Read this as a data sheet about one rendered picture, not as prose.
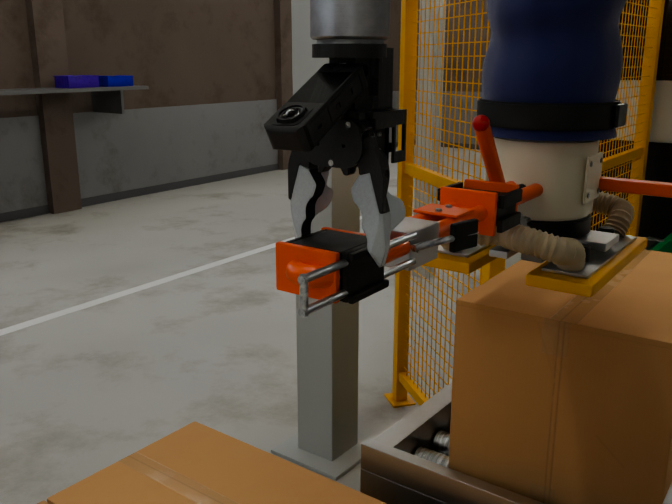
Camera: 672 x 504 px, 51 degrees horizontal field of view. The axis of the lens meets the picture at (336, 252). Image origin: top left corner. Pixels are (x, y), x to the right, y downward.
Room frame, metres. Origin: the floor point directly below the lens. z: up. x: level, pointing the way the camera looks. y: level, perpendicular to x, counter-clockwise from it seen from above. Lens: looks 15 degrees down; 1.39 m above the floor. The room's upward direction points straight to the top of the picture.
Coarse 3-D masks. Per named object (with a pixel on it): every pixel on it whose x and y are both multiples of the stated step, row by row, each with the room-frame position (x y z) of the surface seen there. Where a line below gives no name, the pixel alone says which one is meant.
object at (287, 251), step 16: (304, 240) 0.69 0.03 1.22; (320, 240) 0.69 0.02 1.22; (336, 240) 0.69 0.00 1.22; (352, 240) 0.69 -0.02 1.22; (288, 256) 0.67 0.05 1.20; (304, 256) 0.66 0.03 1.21; (320, 256) 0.65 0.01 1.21; (336, 256) 0.64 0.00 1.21; (336, 272) 0.64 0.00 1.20; (288, 288) 0.67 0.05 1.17; (320, 288) 0.65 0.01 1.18; (336, 288) 0.64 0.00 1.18
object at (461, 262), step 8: (440, 248) 1.14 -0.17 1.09; (472, 248) 1.14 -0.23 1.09; (480, 248) 1.14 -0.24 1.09; (488, 248) 1.16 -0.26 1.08; (440, 256) 1.11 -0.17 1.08; (448, 256) 1.11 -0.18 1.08; (456, 256) 1.11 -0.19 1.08; (464, 256) 1.10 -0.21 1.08; (472, 256) 1.11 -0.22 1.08; (480, 256) 1.11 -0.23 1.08; (488, 256) 1.13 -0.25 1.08; (424, 264) 1.12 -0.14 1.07; (432, 264) 1.11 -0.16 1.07; (440, 264) 1.10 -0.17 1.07; (448, 264) 1.09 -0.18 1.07; (456, 264) 1.08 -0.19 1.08; (464, 264) 1.07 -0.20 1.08; (472, 264) 1.08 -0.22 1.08; (480, 264) 1.10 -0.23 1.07; (464, 272) 1.08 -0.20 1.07
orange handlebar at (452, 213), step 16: (528, 192) 1.05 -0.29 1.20; (624, 192) 1.14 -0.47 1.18; (640, 192) 1.12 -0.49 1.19; (656, 192) 1.11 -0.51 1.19; (432, 208) 0.89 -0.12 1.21; (448, 208) 0.89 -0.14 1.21; (464, 208) 0.89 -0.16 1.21; (480, 208) 0.92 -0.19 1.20; (448, 224) 0.84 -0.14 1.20; (400, 256) 0.74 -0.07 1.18; (288, 272) 0.65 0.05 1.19; (304, 272) 0.64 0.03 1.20
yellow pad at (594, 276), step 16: (624, 240) 1.20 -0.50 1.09; (640, 240) 1.21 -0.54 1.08; (592, 256) 1.09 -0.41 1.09; (608, 256) 1.09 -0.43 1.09; (624, 256) 1.11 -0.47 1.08; (544, 272) 1.02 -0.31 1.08; (560, 272) 1.01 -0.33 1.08; (576, 272) 1.01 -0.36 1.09; (592, 272) 1.01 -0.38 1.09; (608, 272) 1.03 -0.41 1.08; (544, 288) 1.00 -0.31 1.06; (560, 288) 0.99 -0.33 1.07; (576, 288) 0.97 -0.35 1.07; (592, 288) 0.96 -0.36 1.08
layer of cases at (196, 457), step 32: (160, 448) 1.43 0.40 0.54; (192, 448) 1.43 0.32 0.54; (224, 448) 1.43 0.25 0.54; (256, 448) 1.43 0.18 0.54; (96, 480) 1.30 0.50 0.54; (128, 480) 1.30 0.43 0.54; (160, 480) 1.30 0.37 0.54; (192, 480) 1.30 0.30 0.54; (224, 480) 1.30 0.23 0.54; (256, 480) 1.30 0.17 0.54; (288, 480) 1.30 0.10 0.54; (320, 480) 1.30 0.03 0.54
